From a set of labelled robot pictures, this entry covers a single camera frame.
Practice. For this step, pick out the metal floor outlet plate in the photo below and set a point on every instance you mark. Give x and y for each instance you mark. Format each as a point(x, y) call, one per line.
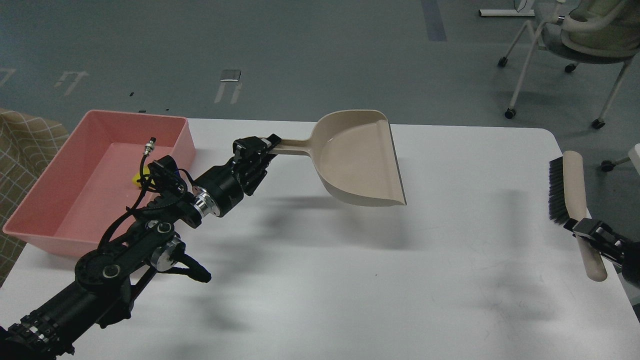
point(230, 75)

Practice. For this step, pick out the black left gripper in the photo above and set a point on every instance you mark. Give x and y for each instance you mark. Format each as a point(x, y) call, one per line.
point(222, 187)

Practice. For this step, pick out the beige plastic dustpan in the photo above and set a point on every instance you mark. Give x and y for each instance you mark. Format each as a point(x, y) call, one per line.
point(354, 156)

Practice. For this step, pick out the white office chair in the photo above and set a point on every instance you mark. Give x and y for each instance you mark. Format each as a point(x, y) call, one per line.
point(597, 32)

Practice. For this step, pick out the white chair edge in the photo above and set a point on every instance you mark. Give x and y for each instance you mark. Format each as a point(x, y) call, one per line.
point(632, 157)

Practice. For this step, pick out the beige checkered cloth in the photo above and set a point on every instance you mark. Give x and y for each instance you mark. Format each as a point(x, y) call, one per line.
point(28, 144)

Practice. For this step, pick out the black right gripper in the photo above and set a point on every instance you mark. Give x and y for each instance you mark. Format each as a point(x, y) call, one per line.
point(610, 244)

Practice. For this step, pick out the pink plastic bin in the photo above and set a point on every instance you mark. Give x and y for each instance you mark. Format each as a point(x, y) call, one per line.
point(89, 183)

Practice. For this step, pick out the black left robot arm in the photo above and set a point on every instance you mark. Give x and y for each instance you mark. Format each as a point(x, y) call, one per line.
point(141, 243)

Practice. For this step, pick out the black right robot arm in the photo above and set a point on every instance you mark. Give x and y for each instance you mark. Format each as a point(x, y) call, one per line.
point(621, 251)

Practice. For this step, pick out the beige hand brush black bristles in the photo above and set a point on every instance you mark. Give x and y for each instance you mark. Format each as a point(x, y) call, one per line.
point(567, 206)

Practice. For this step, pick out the yellow sponge piece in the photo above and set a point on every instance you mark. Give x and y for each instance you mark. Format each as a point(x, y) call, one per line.
point(140, 178)

